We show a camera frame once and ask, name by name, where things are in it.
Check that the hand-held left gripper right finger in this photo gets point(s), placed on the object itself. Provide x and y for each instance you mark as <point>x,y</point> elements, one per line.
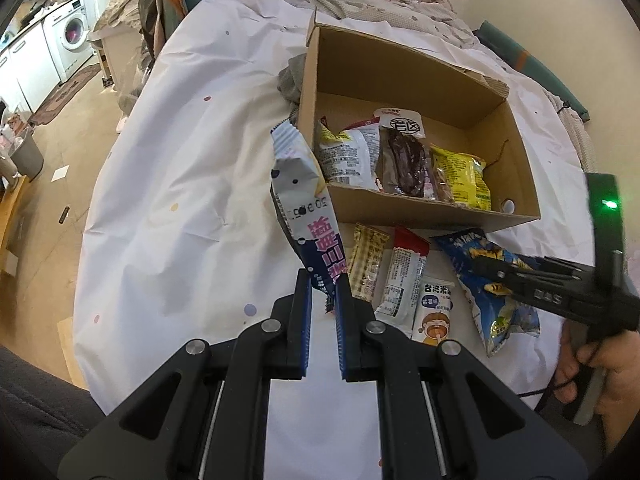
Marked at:
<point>342,330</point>

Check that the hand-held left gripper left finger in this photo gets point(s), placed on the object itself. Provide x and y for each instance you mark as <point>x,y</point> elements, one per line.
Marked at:
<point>301,325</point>

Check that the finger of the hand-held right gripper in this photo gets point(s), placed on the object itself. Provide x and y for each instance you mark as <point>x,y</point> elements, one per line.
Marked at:
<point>530,265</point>
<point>505,282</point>

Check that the blue striped-print chips bag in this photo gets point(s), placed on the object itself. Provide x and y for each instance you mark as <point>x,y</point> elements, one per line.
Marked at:
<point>500,320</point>

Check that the yellow snack packet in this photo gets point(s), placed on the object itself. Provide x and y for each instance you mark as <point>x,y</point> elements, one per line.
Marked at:
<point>462,175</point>

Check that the clear brown sausage packet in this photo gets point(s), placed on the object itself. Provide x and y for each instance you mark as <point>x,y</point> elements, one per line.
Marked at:
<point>440,185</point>

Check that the purple white snack bar packet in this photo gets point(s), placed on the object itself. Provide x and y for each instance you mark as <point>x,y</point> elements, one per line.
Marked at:
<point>300,200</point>

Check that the cardboard box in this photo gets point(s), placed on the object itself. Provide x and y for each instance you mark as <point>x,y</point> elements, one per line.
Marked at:
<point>400,210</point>

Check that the clear dark meat packet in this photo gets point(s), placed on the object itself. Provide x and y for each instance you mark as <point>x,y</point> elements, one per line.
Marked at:
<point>402,160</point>

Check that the grey white snack packet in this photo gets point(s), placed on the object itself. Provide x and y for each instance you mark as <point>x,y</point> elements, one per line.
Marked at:
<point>345,157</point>

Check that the red snack packet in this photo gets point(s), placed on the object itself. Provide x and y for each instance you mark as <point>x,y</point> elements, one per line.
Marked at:
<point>367,122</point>

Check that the person's right hand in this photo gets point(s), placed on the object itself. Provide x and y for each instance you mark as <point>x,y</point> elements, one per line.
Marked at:
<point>625,370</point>

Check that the tan checkered snack stick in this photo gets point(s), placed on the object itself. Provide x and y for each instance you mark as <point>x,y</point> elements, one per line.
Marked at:
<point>367,260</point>

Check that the white cartoon snack packet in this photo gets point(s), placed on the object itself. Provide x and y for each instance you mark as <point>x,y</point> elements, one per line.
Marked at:
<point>435,310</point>

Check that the white red-end snack bar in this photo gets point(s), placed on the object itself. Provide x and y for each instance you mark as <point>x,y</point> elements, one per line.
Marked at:
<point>402,280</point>

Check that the green rolled mat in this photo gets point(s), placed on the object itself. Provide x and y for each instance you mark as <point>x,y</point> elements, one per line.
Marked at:
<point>535,70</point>

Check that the dark grey cloth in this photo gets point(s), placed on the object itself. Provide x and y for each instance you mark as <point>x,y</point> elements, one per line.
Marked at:
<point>291,82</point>

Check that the small dark floor item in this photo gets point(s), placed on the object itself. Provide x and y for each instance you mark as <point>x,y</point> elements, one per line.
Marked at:
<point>63,214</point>

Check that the person's left leg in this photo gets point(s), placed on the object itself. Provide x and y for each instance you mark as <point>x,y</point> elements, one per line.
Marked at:
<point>35,410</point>

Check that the white paper sheet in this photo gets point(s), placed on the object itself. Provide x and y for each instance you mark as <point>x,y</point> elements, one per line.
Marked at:
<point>62,172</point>

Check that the wooden low shelf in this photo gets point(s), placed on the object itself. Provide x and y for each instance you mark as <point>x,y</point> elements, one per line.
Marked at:
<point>10,230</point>

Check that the grey trash bin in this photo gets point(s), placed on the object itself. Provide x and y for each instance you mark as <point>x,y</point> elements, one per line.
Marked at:
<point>27,157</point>

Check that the patterned floor rug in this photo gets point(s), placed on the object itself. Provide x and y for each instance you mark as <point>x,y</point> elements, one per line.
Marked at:
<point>65,95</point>

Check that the pile of clothes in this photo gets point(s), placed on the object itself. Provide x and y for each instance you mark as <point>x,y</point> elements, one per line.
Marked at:
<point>125,5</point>
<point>170,0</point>

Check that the white kitchen base cabinet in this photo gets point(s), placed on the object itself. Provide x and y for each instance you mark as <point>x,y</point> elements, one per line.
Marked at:
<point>30,75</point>

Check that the white washing machine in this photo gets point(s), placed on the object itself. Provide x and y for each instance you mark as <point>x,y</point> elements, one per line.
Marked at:
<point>70,35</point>

